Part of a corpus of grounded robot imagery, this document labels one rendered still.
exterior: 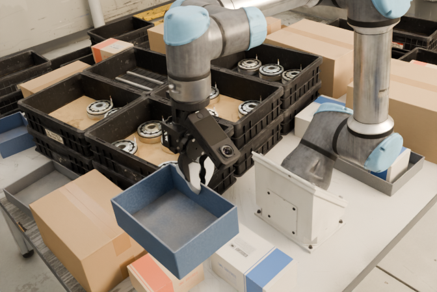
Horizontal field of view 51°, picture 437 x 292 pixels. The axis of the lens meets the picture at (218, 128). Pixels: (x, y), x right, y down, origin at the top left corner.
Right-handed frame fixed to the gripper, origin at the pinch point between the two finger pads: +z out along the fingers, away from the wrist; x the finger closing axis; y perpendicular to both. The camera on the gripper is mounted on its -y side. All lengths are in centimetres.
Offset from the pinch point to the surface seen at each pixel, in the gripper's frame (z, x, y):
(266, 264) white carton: 31.9, -17.9, -2.4
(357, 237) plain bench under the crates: 38, -49, -9
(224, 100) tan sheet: 25, -62, 63
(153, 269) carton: 35.0, 3.0, 18.0
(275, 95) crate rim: 15, -64, 38
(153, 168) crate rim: 18.5, -10.7, 35.5
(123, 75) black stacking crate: 26, -47, 115
